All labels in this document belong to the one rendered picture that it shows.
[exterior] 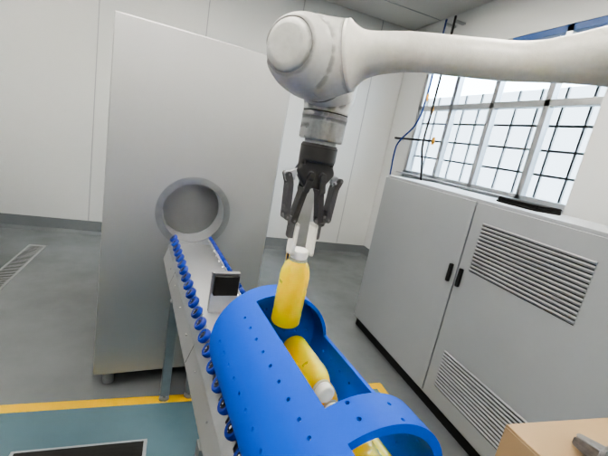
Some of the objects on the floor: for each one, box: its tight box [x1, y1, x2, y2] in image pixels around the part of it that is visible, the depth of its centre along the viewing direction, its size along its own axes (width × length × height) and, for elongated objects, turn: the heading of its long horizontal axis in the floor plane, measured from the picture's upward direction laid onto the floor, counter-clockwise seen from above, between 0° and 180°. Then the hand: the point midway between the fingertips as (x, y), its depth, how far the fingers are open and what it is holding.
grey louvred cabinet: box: [355, 175, 608, 456], centre depth 246 cm, size 54×215×145 cm, turn 161°
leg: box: [158, 299, 177, 402], centre depth 207 cm, size 6×6×63 cm
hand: (301, 239), depth 78 cm, fingers closed on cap, 4 cm apart
